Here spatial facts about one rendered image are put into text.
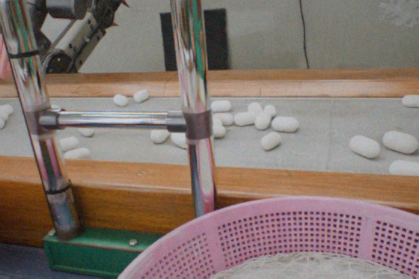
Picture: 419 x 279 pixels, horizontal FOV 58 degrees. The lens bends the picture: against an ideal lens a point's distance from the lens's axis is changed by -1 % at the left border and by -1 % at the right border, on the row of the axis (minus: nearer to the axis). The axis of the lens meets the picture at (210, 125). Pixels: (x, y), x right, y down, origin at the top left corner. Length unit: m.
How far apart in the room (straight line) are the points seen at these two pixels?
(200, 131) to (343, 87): 0.42
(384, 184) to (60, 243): 0.31
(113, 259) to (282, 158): 0.22
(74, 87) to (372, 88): 0.57
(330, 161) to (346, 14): 2.16
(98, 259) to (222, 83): 0.41
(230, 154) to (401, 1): 2.24
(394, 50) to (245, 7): 0.97
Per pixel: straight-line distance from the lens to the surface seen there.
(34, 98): 0.36
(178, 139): 0.50
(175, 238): 0.30
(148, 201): 0.38
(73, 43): 1.17
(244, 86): 0.70
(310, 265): 0.32
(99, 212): 0.42
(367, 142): 0.46
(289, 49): 2.60
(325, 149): 0.49
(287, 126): 0.53
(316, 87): 0.69
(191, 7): 0.28
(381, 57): 2.67
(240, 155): 0.47
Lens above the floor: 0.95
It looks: 21 degrees down
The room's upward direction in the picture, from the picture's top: 5 degrees counter-clockwise
